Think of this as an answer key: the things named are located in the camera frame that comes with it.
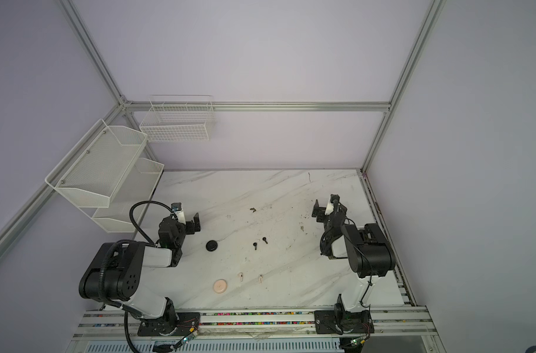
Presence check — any black earbud charging case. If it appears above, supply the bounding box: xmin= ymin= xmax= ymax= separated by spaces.
xmin=206 ymin=240 xmax=218 ymax=252

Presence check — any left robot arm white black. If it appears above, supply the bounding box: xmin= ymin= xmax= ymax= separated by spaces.
xmin=78 ymin=200 xmax=201 ymax=322

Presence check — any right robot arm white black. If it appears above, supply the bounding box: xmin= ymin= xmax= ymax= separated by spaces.
xmin=312 ymin=194 xmax=396 ymax=313

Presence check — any pink round charging case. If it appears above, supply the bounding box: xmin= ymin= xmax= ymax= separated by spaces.
xmin=213 ymin=279 xmax=228 ymax=294

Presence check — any white mesh shelf lower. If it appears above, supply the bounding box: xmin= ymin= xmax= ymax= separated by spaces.
xmin=91 ymin=158 xmax=164 ymax=233

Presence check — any white mesh shelf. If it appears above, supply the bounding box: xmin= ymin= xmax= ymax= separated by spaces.
xmin=44 ymin=119 xmax=148 ymax=208
xmin=91 ymin=158 xmax=164 ymax=233

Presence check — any white mesh shelf upper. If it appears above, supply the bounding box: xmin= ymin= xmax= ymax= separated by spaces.
xmin=44 ymin=119 xmax=148 ymax=208

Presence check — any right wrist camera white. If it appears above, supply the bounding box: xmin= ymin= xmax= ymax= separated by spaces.
xmin=325 ymin=203 xmax=334 ymax=216

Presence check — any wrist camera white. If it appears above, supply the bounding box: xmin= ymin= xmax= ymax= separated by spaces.
xmin=325 ymin=203 xmax=334 ymax=216
xmin=175 ymin=210 xmax=186 ymax=224

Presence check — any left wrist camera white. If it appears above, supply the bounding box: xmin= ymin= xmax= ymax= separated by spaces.
xmin=175 ymin=210 xmax=186 ymax=224

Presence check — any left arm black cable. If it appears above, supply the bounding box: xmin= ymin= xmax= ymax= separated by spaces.
xmin=128 ymin=200 xmax=174 ymax=244

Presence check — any white wire basket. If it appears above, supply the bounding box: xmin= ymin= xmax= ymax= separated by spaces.
xmin=139 ymin=95 xmax=216 ymax=143

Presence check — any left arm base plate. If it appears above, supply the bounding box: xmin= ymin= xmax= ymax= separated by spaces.
xmin=137 ymin=312 xmax=201 ymax=337

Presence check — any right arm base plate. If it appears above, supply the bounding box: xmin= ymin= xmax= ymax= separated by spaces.
xmin=314 ymin=310 xmax=375 ymax=335

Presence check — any aluminium mounting rail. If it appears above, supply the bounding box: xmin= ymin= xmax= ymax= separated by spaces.
xmin=72 ymin=306 xmax=438 ymax=341

